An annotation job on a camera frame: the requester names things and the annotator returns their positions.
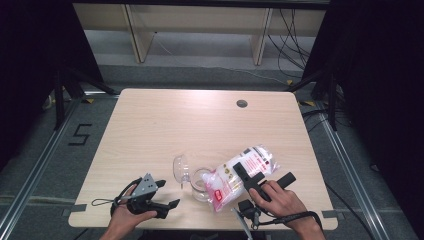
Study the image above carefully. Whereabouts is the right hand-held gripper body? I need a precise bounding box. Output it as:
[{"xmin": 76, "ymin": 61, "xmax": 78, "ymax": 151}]
[{"xmin": 231, "ymin": 171, "xmax": 297, "ymax": 240}]

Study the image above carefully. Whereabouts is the grey tape strip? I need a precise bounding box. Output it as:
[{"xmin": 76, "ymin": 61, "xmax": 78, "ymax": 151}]
[
  {"xmin": 61, "ymin": 203, "xmax": 88, "ymax": 218},
  {"xmin": 321, "ymin": 209, "xmax": 344, "ymax": 220}
]

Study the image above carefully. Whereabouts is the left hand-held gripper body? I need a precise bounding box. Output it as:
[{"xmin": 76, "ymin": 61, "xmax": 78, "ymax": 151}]
[{"xmin": 125, "ymin": 172, "xmax": 172, "ymax": 220}]

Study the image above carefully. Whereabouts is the black floor cable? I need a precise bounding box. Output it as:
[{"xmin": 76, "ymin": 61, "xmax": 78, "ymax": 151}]
[{"xmin": 324, "ymin": 183, "xmax": 376, "ymax": 240}]

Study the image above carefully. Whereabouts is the person's left hand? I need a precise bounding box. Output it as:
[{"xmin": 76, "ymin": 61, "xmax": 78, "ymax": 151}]
[{"xmin": 109, "ymin": 184, "xmax": 158, "ymax": 231}]

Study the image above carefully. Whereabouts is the black metal stand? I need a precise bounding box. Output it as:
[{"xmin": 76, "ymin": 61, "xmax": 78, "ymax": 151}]
[
  {"xmin": 53, "ymin": 66, "xmax": 118, "ymax": 131},
  {"xmin": 286, "ymin": 68, "xmax": 339, "ymax": 132}
]

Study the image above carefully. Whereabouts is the black wrist strap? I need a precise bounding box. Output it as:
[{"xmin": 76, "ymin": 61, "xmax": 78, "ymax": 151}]
[
  {"xmin": 259, "ymin": 210, "xmax": 323, "ymax": 232},
  {"xmin": 91, "ymin": 177, "xmax": 143, "ymax": 208}
]

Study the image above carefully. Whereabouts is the clear jar with beige handle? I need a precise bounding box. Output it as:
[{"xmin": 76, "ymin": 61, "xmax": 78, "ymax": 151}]
[{"xmin": 172, "ymin": 154, "xmax": 215, "ymax": 204}]

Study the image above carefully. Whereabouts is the person's right hand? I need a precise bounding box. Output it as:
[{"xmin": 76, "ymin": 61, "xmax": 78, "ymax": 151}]
[{"xmin": 249, "ymin": 180, "xmax": 312, "ymax": 230}]

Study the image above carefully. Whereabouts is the clear bag with red print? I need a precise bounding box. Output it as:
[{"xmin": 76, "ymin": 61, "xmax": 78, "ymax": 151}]
[{"xmin": 202, "ymin": 143, "xmax": 280, "ymax": 213}]

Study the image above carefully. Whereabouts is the black left wrist strap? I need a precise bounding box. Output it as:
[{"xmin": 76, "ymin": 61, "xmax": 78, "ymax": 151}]
[{"xmin": 91, "ymin": 177, "xmax": 143, "ymax": 208}]

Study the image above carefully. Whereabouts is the light wooden shelf unit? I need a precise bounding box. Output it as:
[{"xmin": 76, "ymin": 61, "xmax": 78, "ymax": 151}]
[{"xmin": 72, "ymin": 3, "xmax": 327, "ymax": 66}]

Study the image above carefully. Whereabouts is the bundle of black cables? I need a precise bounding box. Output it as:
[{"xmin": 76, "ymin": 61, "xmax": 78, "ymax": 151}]
[{"xmin": 268, "ymin": 8, "xmax": 316, "ymax": 79}]

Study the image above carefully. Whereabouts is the black curtain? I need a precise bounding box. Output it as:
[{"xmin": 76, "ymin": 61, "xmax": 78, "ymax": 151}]
[
  {"xmin": 301, "ymin": 0, "xmax": 424, "ymax": 231},
  {"xmin": 0, "ymin": 0, "xmax": 104, "ymax": 172}
]

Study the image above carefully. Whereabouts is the black right wrist strap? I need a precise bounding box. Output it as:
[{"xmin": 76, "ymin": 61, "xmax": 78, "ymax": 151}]
[{"xmin": 259, "ymin": 210, "xmax": 323, "ymax": 232}]

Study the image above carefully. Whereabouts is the aluminium floor rail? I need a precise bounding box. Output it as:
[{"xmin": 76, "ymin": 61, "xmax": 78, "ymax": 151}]
[
  {"xmin": 316, "ymin": 109, "xmax": 384, "ymax": 240},
  {"xmin": 0, "ymin": 96, "xmax": 82, "ymax": 240}
]

